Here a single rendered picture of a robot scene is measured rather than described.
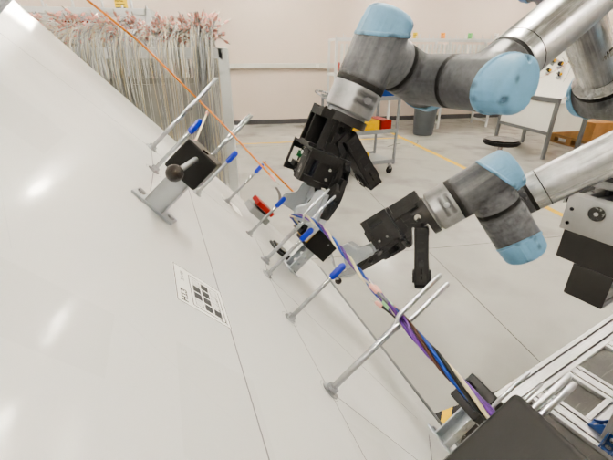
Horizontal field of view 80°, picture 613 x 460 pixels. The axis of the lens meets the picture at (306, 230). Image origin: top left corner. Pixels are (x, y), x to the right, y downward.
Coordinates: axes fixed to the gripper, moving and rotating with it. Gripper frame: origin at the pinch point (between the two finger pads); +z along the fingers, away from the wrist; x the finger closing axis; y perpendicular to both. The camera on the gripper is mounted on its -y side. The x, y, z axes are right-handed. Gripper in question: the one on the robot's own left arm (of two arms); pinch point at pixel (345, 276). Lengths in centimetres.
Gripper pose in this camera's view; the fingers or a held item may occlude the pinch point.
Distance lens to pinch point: 73.3
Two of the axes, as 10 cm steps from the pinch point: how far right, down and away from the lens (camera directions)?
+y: -5.1, -8.5, 1.0
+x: -3.3, 0.8, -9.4
